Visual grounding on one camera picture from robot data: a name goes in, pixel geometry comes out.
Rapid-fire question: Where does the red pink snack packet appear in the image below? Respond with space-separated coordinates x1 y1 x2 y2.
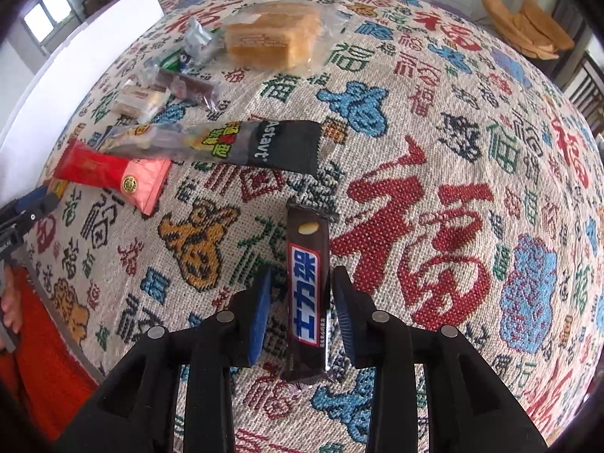
52 140 172 216

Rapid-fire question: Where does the brown Snickers chocolate bar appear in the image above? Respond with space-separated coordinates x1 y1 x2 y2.
282 202 331 385

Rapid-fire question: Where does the beige small biscuit packet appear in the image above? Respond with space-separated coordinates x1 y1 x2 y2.
112 80 170 124

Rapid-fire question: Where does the brown fruit leather bar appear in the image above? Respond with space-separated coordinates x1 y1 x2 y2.
138 66 219 111

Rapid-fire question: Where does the silver white snack pouch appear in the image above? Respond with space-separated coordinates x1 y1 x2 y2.
182 17 219 65

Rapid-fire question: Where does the black Astavt snack packet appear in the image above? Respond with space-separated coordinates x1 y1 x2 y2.
101 120 322 175

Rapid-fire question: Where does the green snack packet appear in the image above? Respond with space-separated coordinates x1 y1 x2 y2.
159 49 191 72

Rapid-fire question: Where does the red sleeve forearm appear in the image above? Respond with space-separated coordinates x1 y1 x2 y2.
1 267 97 443

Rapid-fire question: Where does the person's left hand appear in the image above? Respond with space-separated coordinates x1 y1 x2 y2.
1 265 23 334

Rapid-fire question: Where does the white cardboard storage box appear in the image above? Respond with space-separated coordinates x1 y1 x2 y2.
0 0 166 209

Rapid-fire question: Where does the patterned woven tablecloth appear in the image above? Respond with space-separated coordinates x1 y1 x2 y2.
28 0 603 452

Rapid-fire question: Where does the bagged yellow sponge cake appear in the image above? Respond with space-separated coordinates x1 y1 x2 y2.
221 0 348 76

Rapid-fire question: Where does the dark wooden chair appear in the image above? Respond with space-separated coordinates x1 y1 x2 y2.
563 52 603 136

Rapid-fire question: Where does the orange lounge chair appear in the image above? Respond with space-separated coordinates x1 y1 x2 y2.
482 0 575 60

